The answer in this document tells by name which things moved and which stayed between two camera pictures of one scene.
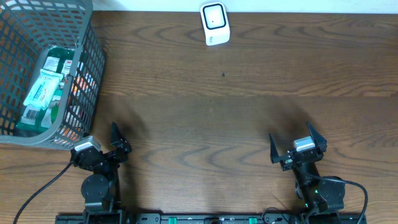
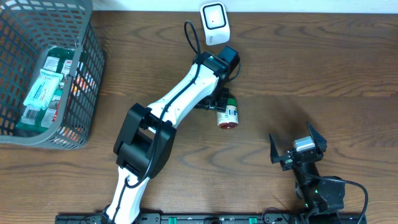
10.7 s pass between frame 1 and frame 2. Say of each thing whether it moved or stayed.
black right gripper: stayed
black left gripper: moved
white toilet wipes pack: stayed
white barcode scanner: stayed
